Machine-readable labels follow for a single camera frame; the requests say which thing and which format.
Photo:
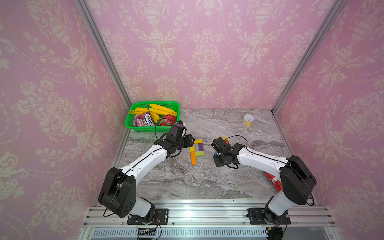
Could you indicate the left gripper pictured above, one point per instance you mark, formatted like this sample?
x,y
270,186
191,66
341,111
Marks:
x,y
189,139

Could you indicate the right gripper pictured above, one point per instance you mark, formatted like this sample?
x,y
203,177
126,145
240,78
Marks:
x,y
217,166

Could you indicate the long yellow block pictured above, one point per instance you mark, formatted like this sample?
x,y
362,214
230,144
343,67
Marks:
x,y
198,141

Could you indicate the lime green block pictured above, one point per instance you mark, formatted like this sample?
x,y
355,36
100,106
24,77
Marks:
x,y
199,153

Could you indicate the orange block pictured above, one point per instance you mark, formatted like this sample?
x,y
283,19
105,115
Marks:
x,y
193,158

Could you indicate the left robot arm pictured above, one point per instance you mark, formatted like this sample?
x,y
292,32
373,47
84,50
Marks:
x,y
119,191

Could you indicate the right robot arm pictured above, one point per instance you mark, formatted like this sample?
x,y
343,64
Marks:
x,y
297,180

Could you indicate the red dragon fruit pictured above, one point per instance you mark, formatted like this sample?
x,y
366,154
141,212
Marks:
x,y
167,121

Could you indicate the lower yellow banana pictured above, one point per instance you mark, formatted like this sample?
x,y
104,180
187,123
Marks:
x,y
155,116

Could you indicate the green plastic basket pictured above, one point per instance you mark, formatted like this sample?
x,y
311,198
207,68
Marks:
x,y
146,104

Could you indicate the upper yellow banana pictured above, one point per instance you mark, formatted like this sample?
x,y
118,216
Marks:
x,y
161,110

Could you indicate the purple snack packet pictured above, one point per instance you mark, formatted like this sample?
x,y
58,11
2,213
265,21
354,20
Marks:
x,y
143,120

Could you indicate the yellow white can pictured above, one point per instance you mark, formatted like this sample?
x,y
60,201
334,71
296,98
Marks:
x,y
248,120

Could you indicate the small yellow banana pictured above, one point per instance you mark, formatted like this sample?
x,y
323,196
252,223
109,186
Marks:
x,y
138,111

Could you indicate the red snack bag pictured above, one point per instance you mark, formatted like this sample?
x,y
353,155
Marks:
x,y
276,182

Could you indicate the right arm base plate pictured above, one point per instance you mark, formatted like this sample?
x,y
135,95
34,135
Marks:
x,y
255,216

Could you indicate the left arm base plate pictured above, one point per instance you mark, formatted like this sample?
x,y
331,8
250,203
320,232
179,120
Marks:
x,y
160,216

